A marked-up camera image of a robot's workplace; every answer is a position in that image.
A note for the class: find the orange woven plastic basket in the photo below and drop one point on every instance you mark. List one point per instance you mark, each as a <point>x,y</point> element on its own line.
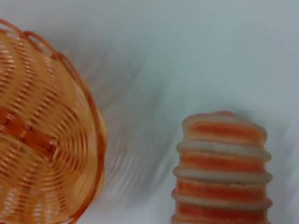
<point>46,140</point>

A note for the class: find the orange white striped bread loaf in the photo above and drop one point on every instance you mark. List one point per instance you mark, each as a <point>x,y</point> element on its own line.
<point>222,163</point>

